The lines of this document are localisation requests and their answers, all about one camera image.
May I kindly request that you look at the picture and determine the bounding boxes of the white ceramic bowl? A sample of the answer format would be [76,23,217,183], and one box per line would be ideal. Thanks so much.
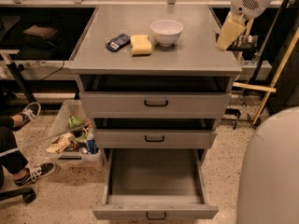
[150,20,183,47]

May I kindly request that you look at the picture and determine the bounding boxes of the green snack bag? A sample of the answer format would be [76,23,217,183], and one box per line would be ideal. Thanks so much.
[68,116,83,129]

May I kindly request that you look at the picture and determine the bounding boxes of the person leg black trousers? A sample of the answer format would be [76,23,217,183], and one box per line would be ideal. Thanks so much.
[0,115,30,189]

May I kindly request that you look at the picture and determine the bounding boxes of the yellow sponge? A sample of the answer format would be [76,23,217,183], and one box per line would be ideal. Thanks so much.
[130,35,152,55]

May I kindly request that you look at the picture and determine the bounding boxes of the black chair base caster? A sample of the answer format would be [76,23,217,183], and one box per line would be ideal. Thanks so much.
[0,188,36,203]

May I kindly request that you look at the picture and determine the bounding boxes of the grey open bottom drawer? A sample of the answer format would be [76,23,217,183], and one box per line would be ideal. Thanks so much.
[93,148,219,221]

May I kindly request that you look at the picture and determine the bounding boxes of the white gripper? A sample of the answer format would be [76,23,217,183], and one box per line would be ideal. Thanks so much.
[216,0,273,51]

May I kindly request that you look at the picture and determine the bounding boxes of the tan snack bag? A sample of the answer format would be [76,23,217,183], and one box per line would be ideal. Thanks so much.
[46,133,76,154]

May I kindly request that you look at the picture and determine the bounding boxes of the grey drawer cabinet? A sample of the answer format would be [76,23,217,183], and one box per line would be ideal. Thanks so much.
[68,4,243,161]

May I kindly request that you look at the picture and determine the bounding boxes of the long grey stick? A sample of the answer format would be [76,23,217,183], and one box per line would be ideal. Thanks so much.
[0,124,87,157]

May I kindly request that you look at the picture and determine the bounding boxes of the brown box on shelf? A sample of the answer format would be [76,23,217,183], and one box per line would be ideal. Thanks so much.
[23,25,58,41]

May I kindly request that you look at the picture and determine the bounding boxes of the blue can in bin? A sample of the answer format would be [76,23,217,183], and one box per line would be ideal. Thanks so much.
[87,133,97,154]

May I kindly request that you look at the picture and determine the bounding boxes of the black sneaker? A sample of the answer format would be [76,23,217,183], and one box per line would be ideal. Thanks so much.
[12,102,41,131]
[13,162,56,187]

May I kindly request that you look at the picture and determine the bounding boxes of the black sneaker lower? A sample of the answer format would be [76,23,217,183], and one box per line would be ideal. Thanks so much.
[13,162,56,187]

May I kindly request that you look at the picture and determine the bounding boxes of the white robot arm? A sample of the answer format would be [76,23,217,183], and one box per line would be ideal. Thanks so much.
[216,0,299,224]

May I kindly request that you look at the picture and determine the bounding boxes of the clear plastic storage bin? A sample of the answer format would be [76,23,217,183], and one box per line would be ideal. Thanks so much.
[44,100,103,169]

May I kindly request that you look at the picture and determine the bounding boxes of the grey top drawer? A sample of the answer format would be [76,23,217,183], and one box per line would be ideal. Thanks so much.
[79,91,231,119]

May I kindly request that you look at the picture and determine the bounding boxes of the wooden stick leaning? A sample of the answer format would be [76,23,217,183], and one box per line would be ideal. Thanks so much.
[233,27,299,126]

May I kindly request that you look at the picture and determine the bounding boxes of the black sneaker upper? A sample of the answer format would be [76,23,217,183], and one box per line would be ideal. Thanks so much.
[12,102,41,131]

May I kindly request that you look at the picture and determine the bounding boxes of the grey middle drawer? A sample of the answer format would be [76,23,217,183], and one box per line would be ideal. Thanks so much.
[95,130,217,149]

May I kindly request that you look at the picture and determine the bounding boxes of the black cable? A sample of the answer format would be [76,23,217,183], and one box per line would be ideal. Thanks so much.
[38,59,65,81]

